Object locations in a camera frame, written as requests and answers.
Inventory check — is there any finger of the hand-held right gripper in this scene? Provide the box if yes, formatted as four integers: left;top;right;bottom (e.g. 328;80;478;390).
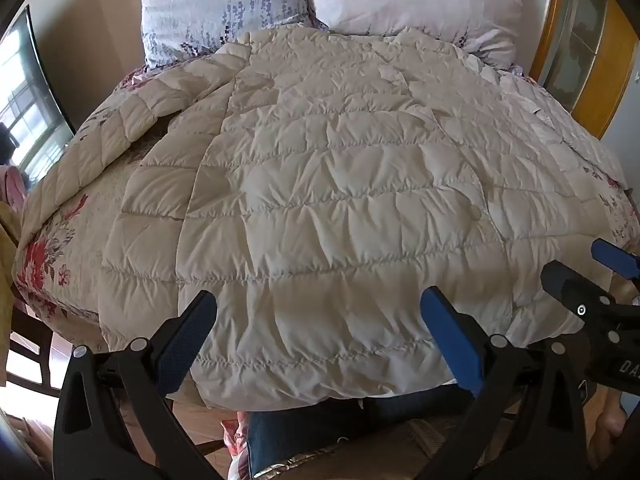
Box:
591;238;640;281
540;259;620;322

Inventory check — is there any person's jeans leg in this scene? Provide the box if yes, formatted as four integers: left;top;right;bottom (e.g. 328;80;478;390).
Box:
247;390;476;480

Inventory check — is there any lavender print pillow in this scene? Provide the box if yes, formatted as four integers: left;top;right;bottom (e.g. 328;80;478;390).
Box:
136;0;318;68

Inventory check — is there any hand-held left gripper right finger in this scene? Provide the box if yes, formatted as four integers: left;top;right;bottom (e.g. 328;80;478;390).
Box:
415;286;588;480

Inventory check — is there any pink tree print pillow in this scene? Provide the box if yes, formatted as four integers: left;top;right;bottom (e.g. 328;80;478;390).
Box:
307;0;524;68

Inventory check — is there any wooden headboard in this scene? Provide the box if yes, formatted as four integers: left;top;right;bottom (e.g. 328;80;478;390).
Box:
510;0;640;142

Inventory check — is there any pink cloth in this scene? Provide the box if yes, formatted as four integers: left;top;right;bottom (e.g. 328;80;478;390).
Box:
0;164;27;211

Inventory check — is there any yellow cloth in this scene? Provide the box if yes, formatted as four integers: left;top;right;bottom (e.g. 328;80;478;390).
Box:
0;200;22;321

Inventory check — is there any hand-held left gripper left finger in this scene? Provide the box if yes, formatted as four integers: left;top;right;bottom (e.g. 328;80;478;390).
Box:
52;290;236;480

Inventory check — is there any dark wooden chair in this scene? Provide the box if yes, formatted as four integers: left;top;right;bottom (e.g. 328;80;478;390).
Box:
0;305;68;401

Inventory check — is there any floral bedspread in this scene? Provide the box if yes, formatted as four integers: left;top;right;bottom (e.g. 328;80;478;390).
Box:
11;57;640;356

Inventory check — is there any cream quilted duvet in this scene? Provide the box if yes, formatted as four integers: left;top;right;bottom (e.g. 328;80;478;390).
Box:
20;27;626;413

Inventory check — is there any person's right hand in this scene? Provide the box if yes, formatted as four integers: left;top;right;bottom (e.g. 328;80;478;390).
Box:
587;390;633;471

